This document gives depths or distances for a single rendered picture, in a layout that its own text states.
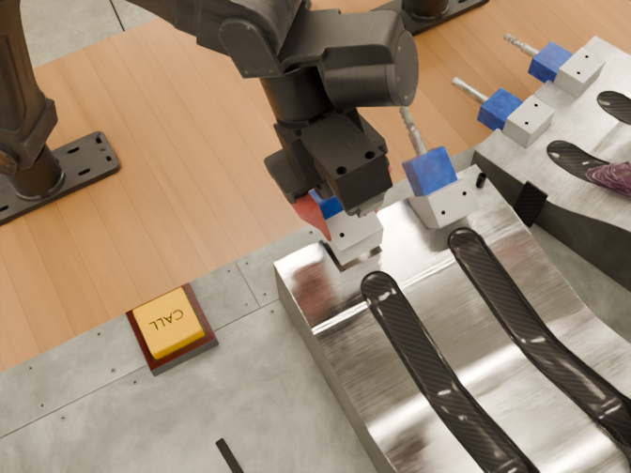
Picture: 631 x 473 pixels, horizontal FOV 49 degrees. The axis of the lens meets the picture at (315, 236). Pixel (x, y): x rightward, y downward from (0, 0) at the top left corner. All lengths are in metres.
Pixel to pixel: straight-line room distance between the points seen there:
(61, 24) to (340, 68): 1.90
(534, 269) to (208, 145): 0.45
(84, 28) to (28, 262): 1.51
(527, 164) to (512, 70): 0.21
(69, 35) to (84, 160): 1.41
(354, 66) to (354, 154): 0.07
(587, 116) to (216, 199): 0.48
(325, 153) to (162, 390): 0.36
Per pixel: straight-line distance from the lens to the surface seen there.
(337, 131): 0.57
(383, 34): 0.52
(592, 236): 0.85
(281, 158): 0.65
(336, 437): 0.76
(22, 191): 0.94
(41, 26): 2.41
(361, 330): 0.71
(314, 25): 0.56
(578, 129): 0.92
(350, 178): 0.53
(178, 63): 1.05
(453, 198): 0.74
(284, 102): 0.58
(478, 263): 0.76
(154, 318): 0.79
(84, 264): 0.89
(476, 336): 0.72
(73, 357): 0.84
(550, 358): 0.73
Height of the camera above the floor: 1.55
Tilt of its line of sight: 61 degrees down
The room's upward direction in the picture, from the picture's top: 3 degrees counter-clockwise
